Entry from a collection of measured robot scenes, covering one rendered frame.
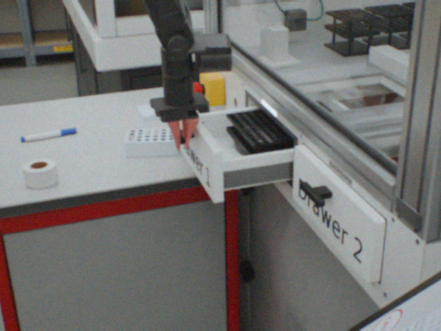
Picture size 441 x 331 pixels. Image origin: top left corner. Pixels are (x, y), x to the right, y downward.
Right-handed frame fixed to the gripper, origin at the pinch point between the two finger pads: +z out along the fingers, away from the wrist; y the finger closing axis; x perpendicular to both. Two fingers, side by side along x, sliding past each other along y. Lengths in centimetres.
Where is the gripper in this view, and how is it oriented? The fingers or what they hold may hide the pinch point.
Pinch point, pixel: (182, 145)
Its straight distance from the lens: 128.1
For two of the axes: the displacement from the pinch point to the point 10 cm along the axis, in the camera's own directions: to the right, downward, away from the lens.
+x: -3.0, -4.3, 8.5
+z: 0.3, 8.9, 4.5
